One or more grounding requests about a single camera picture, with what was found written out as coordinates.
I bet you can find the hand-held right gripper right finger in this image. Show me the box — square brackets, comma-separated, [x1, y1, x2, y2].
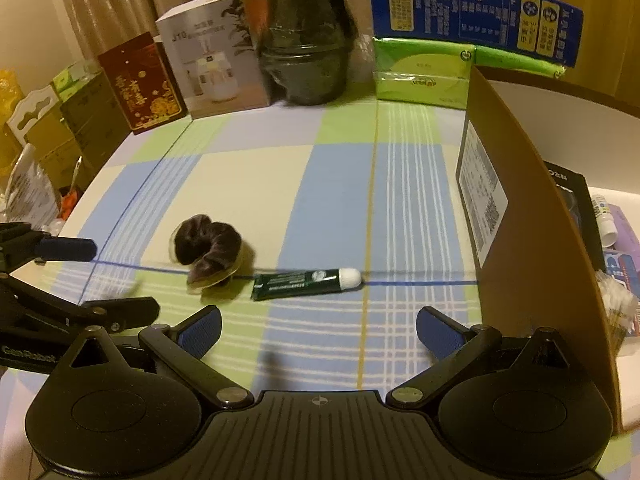
[386, 306, 583, 410]

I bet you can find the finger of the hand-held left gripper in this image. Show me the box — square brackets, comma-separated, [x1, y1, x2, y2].
[0, 222, 97, 273]
[0, 276, 161, 336]

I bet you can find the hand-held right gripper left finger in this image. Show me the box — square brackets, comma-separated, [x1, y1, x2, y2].
[55, 305, 254, 411]

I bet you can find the dark brown scrunchie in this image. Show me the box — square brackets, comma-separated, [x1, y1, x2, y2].
[170, 214, 244, 296]

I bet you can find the dark green tube white cap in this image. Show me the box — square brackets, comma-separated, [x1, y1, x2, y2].
[251, 267, 362, 302]

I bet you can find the brown cardboard box white inside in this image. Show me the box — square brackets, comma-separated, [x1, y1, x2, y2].
[456, 65, 640, 433]

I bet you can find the clear bag of cotton swabs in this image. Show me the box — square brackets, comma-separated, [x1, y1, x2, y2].
[597, 270, 640, 356]

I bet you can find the blue white small box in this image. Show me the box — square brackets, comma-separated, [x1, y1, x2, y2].
[604, 249, 640, 286]

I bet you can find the black product box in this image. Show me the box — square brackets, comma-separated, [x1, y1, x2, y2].
[542, 160, 606, 276]

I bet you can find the white small tube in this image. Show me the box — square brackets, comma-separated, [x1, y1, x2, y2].
[591, 199, 618, 247]

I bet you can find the purple tube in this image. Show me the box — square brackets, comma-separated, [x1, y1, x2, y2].
[602, 205, 640, 251]

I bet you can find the checkered cloth desktop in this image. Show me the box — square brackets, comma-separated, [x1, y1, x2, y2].
[0, 96, 501, 411]

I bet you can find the orange small object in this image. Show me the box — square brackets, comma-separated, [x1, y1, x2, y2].
[60, 187, 81, 221]

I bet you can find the clear plastic bag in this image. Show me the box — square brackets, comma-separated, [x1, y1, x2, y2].
[0, 145, 56, 226]

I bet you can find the tan box white insert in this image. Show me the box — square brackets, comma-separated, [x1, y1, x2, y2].
[5, 85, 81, 181]

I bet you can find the dark brown cardboard box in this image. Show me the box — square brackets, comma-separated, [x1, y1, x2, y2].
[60, 72, 131, 171]

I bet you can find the yellow plastic bag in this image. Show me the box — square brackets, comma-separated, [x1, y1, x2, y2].
[0, 70, 26, 176]

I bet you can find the green white tissue box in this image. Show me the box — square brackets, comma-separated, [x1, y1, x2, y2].
[52, 60, 101, 101]

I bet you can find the red gold gift box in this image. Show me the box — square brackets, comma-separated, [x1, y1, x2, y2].
[97, 32, 188, 136]

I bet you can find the white appliance product box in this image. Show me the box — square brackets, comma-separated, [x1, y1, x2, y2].
[155, 0, 273, 120]

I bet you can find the beige curtain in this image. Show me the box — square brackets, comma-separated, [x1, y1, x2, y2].
[52, 0, 281, 61]

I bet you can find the blue carton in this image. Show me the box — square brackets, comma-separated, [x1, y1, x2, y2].
[367, 0, 585, 68]

